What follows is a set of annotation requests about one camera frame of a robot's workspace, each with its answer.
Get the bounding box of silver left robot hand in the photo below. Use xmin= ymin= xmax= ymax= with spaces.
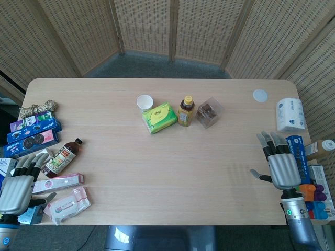
xmin=0 ymin=153 xmax=57 ymax=216

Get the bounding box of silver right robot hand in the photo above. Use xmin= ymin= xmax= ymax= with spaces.
xmin=250 ymin=131 xmax=302 ymax=190

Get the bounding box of green tissue pack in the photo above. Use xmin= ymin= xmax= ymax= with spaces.
xmin=142 ymin=101 xmax=178 ymax=135

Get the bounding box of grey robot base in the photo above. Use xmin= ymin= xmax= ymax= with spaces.
xmin=104 ymin=224 xmax=217 ymax=251

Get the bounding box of tall blue carton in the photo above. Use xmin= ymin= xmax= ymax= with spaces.
xmin=285 ymin=135 xmax=312 ymax=184

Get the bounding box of white blue box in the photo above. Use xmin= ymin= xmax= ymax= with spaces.
xmin=0 ymin=157 xmax=18 ymax=181

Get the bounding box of small dark blue box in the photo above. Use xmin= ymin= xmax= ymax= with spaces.
xmin=17 ymin=205 xmax=47 ymax=225

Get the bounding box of orange toy block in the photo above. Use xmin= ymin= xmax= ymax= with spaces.
xmin=295 ymin=184 xmax=315 ymax=202

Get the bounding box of white printed box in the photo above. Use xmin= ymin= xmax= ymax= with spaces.
xmin=308 ymin=164 xmax=328 ymax=188

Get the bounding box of white cap juice bottle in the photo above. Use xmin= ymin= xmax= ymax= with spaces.
xmin=305 ymin=139 xmax=335 ymax=161

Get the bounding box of pink toothpaste box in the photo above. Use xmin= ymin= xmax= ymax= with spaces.
xmin=32 ymin=172 xmax=85 ymax=195

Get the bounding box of purple toy block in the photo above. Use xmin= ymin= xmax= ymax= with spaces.
xmin=312 ymin=184 xmax=332 ymax=202

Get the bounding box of blue pink cookie box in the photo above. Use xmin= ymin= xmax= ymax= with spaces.
xmin=4 ymin=130 xmax=59 ymax=158

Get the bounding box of white plastic wrapper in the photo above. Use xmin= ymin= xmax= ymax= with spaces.
xmin=43 ymin=186 xmax=92 ymax=225

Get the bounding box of white paper towel pack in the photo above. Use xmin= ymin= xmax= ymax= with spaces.
xmin=276 ymin=98 xmax=306 ymax=132

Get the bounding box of dark sauce bottle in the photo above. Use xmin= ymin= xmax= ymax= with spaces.
xmin=41 ymin=138 xmax=83 ymax=178

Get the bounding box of purple green cookie box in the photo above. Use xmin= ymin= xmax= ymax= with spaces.
xmin=9 ymin=111 xmax=57 ymax=133

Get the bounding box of white round table disc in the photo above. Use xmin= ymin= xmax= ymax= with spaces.
xmin=252 ymin=89 xmax=269 ymax=103

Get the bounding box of beige twine bundle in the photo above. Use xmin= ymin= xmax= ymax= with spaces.
xmin=18 ymin=99 xmax=59 ymax=119

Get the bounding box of clear box of chocolates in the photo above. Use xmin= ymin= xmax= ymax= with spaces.
xmin=196 ymin=96 xmax=225 ymax=129

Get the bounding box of yellow cap tea bottle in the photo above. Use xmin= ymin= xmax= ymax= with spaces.
xmin=177 ymin=95 xmax=196 ymax=128

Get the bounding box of white paper cup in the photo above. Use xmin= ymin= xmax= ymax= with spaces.
xmin=136 ymin=94 xmax=153 ymax=113

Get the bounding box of woven bamboo folding screen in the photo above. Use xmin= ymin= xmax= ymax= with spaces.
xmin=0 ymin=0 xmax=335 ymax=199

